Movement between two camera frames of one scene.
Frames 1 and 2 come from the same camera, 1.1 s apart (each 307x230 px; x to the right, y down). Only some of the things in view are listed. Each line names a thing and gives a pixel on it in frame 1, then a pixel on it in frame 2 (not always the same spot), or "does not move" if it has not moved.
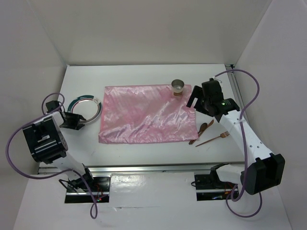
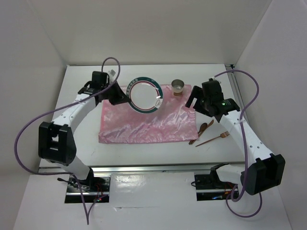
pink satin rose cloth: [146, 113] does not move
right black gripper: [197, 92] does not move
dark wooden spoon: [203, 127] does not move
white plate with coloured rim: [88, 106] → [146, 94]
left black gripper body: [72, 121] → [112, 94]
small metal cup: [177, 86] does not move
